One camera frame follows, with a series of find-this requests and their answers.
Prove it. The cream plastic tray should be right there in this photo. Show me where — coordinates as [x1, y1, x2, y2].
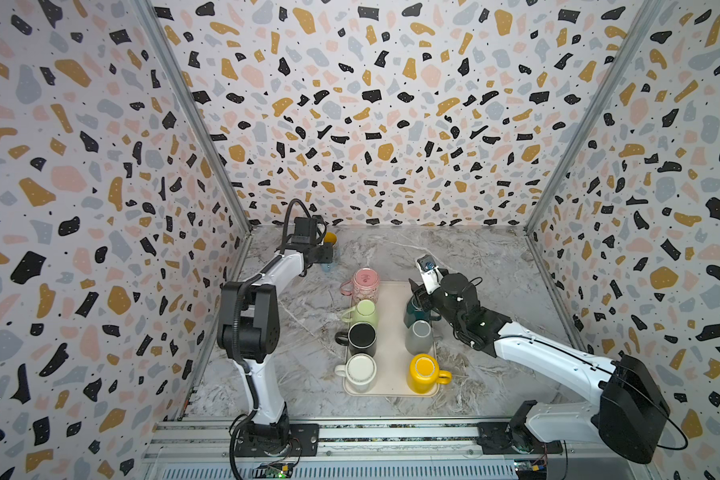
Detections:
[342, 281, 440, 398]

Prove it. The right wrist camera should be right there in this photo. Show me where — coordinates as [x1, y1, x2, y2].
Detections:
[416, 254, 442, 294]

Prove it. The dark green mug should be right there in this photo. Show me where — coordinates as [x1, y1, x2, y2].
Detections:
[403, 296, 441, 329]

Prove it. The pink patterned mug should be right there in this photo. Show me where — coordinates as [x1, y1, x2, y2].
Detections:
[340, 268, 381, 305]

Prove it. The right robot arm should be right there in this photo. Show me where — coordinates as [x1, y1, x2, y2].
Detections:
[414, 268, 670, 464]

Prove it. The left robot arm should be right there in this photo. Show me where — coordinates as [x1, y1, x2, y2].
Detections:
[216, 215, 333, 453]

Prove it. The light green mug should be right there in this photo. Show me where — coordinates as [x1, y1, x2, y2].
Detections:
[339, 299, 379, 328]

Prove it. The black mug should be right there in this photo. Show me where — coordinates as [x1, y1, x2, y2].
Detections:
[334, 322, 377, 357]

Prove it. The white mug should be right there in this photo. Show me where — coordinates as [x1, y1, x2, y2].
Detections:
[334, 353, 378, 394]

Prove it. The grey mug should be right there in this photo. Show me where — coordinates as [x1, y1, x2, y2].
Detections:
[405, 320, 434, 356]

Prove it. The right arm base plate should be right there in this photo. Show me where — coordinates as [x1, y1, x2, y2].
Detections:
[476, 421, 563, 456]

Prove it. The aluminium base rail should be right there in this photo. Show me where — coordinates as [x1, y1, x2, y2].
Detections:
[135, 417, 660, 479]

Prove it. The light blue yellow-inside mug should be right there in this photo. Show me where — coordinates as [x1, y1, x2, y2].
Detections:
[321, 232, 338, 272]

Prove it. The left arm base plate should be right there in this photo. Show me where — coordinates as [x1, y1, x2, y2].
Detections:
[233, 423, 320, 457]

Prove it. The yellow mug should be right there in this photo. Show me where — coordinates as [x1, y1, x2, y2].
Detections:
[406, 354, 452, 395]

